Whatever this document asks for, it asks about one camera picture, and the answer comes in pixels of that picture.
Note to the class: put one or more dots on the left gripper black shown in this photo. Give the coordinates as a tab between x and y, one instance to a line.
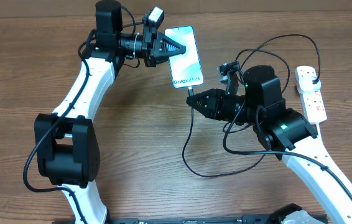
161	40

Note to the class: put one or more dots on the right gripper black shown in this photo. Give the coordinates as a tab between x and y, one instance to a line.
217	99

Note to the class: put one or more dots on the Samsung Galaxy smartphone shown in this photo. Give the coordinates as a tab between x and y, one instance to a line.
185	68

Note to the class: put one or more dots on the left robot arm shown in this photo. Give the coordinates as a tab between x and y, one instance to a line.
66	148

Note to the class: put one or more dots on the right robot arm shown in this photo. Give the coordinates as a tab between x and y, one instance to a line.
282	132

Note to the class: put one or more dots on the white charger plug adapter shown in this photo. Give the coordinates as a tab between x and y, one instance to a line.
308	84

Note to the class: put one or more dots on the white power strip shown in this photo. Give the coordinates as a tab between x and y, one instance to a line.
312	103

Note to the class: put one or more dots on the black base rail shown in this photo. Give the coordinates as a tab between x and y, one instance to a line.
245	219

